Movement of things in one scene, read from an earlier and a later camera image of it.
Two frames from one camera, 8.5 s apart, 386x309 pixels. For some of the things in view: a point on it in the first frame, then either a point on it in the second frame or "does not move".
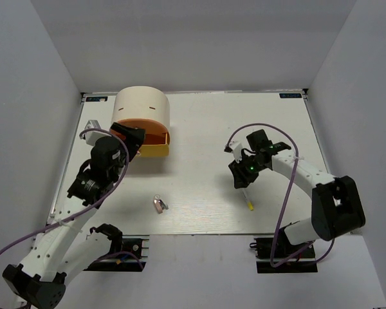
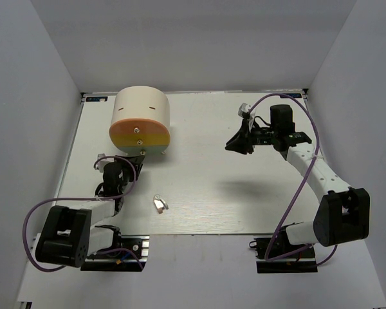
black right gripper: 242,177 to 242,141
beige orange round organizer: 147,108 does not move
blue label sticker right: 290,95 does not move
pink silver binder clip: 159,205 does not move
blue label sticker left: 96,99 does not move
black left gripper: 135,138 to 136,161
